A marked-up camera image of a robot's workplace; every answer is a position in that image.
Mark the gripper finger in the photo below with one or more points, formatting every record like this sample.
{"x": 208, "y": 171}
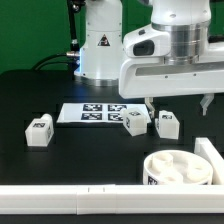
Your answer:
{"x": 206, "y": 101}
{"x": 150, "y": 106}

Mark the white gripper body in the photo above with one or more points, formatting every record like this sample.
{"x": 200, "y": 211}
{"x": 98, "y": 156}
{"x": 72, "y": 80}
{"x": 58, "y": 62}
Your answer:
{"x": 147, "y": 77}

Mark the white round stool seat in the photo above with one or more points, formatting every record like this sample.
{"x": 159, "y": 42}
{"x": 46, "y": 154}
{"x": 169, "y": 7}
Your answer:
{"x": 167, "y": 167}

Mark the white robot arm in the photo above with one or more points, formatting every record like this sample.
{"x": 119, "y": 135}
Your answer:
{"x": 171, "y": 56}

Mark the white sheet with markers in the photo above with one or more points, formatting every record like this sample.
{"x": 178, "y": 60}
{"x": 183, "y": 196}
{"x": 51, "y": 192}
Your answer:
{"x": 96, "y": 112}

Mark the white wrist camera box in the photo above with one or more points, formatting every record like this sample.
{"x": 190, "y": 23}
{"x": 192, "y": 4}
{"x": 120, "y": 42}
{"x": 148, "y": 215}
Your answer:
{"x": 147, "y": 42}

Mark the white front rail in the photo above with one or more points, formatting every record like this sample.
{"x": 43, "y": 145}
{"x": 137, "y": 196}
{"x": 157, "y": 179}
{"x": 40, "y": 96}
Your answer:
{"x": 110, "y": 199}

